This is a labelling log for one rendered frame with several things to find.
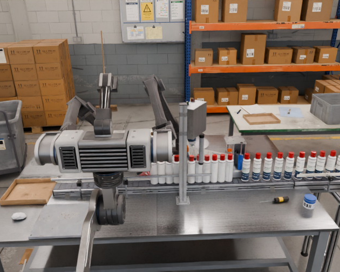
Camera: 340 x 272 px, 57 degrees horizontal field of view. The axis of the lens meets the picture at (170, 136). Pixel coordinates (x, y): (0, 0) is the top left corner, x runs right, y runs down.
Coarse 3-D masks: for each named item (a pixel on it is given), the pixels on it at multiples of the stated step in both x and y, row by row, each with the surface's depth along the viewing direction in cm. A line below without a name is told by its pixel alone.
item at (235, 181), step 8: (272, 176) 224; (56, 184) 219; (64, 184) 219; (72, 184) 219; (88, 184) 218; (120, 184) 218; (128, 184) 218; (136, 184) 218; (144, 184) 217; (160, 184) 217; (168, 184) 217; (176, 184) 217; (192, 184) 217; (200, 184) 216; (208, 184) 216; (216, 184) 216; (224, 184) 216
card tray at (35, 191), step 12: (24, 180) 228; (36, 180) 229; (48, 180) 229; (12, 192) 219; (24, 192) 219; (36, 192) 218; (48, 192) 218; (0, 204) 206; (12, 204) 206; (24, 204) 206
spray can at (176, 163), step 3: (174, 156) 211; (177, 156) 211; (174, 159) 211; (177, 159) 210; (174, 162) 211; (177, 162) 211; (174, 165) 212; (177, 165) 211; (174, 168) 213; (177, 168) 212; (174, 171) 213; (177, 171) 213; (174, 177) 215; (177, 177) 215; (174, 180) 216; (177, 180) 216; (177, 183) 217
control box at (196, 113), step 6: (198, 102) 190; (204, 102) 190; (192, 108) 180; (198, 108) 183; (204, 108) 190; (192, 114) 180; (198, 114) 185; (204, 114) 192; (192, 120) 181; (198, 120) 186; (204, 120) 193; (192, 126) 183; (198, 126) 188; (204, 126) 195; (192, 132) 184; (198, 132) 190; (192, 138) 186
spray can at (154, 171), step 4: (152, 164) 210; (156, 164) 211; (152, 168) 211; (156, 168) 212; (152, 172) 212; (156, 172) 213; (152, 180) 215; (156, 180) 215; (152, 184) 216; (156, 184) 217
